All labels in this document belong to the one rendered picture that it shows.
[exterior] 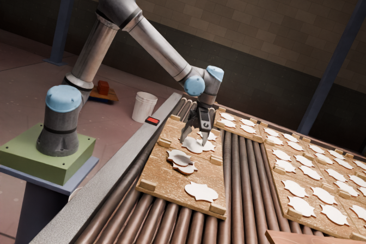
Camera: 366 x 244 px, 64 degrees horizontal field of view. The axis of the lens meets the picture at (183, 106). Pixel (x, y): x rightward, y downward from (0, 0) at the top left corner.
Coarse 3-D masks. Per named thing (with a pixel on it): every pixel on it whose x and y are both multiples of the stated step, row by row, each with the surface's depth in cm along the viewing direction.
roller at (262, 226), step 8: (248, 144) 192; (248, 152) 180; (248, 160) 171; (256, 168) 160; (256, 176) 149; (256, 184) 142; (256, 192) 134; (256, 200) 128; (256, 208) 123; (256, 216) 118; (264, 216) 118; (256, 224) 115; (264, 224) 112; (264, 232) 108; (264, 240) 103
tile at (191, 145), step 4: (184, 140) 132; (188, 140) 133; (192, 140) 134; (196, 140) 136; (184, 144) 127; (188, 144) 129; (192, 144) 130; (196, 144) 131; (200, 144) 133; (188, 148) 125; (192, 148) 127; (196, 148) 128; (200, 148) 129; (192, 152) 124; (196, 152) 124; (200, 152) 126
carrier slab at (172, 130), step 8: (168, 120) 180; (168, 128) 168; (176, 128) 172; (192, 128) 181; (160, 136) 154; (168, 136) 157; (176, 136) 161; (192, 136) 168; (216, 136) 181; (176, 144) 151; (216, 144) 168; (208, 152) 154; (216, 152) 157; (208, 160) 146
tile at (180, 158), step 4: (168, 152) 133; (172, 152) 134; (176, 152) 136; (180, 152) 137; (184, 152) 138; (172, 156) 131; (176, 156) 132; (180, 156) 133; (184, 156) 134; (188, 156) 136; (172, 160) 128; (176, 160) 129; (180, 160) 130; (184, 160) 131; (188, 160) 132; (176, 164) 126; (180, 164) 126; (184, 164) 127; (188, 164) 130; (192, 164) 130
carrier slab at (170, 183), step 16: (160, 160) 130; (192, 160) 140; (144, 176) 114; (160, 176) 117; (176, 176) 121; (192, 176) 125; (208, 176) 130; (144, 192) 106; (160, 192) 107; (176, 192) 110; (224, 192) 122; (192, 208) 106; (208, 208) 108
